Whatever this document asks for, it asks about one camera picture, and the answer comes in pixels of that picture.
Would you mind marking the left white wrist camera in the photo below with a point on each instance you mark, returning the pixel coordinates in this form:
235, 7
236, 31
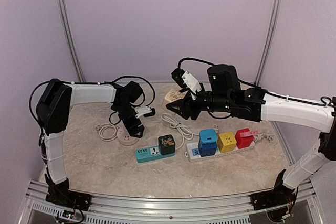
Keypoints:
144, 111

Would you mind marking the yellow cube socket adapter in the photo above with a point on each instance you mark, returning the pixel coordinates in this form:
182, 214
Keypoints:
226, 142

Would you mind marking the aluminium corner post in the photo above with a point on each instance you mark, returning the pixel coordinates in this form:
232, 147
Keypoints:
69, 40
268, 42

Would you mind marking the light blue adapter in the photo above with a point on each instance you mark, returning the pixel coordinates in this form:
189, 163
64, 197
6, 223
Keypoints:
208, 136

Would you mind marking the beige cube socket adapter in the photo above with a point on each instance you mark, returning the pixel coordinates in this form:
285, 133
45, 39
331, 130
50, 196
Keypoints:
172, 96

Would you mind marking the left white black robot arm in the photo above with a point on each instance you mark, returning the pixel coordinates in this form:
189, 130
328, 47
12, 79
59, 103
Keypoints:
61, 99

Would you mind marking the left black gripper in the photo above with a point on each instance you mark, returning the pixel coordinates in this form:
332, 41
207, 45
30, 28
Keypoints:
133, 132

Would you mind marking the pink plug adapter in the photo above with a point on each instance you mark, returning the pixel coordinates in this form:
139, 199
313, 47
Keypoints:
247, 133

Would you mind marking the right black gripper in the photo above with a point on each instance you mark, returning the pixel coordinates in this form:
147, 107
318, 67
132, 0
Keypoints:
186, 106

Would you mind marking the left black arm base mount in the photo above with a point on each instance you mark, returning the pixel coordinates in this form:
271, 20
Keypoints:
60, 194

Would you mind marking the aluminium front frame rail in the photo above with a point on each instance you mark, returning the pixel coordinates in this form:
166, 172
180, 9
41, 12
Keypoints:
236, 208

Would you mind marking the teal power strip with cord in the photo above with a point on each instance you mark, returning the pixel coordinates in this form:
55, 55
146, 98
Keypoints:
150, 154

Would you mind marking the left aluminium corner post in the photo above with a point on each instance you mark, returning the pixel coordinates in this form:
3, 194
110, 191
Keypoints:
69, 40

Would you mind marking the right aluminium corner post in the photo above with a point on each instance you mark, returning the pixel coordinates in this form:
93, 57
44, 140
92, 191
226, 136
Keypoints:
268, 42

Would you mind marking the red cube socket adapter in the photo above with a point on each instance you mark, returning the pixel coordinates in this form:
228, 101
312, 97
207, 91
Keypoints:
243, 142

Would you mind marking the dark blue cube socket adapter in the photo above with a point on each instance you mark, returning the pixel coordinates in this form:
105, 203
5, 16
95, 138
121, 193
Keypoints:
207, 149

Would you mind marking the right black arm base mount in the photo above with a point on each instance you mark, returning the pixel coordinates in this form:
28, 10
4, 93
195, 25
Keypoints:
277, 196

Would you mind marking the dark green cube adapter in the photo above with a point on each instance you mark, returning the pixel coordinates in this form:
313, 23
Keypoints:
166, 144

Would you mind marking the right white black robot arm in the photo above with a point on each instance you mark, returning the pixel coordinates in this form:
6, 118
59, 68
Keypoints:
257, 104

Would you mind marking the white multicolour power strip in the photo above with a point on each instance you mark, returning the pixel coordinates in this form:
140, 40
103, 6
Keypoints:
192, 152

